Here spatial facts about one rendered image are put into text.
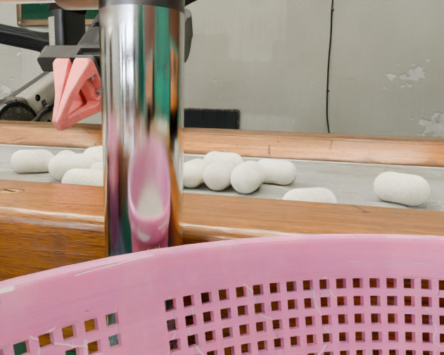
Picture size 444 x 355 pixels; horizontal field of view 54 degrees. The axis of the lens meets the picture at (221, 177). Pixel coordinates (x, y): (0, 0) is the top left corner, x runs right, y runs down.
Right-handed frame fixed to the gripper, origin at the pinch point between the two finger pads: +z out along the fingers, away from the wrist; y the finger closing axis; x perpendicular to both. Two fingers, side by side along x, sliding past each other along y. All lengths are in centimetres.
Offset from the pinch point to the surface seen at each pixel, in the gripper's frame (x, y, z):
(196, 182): -5.3, 18.8, 11.1
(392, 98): 127, 62, -155
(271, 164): -3.7, 23.8, 7.6
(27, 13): 87, -145, -176
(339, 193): -3.2, 29.1, 9.6
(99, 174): -9.1, 13.6, 14.0
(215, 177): -6.1, 20.4, 11.2
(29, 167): -4.3, 3.8, 10.1
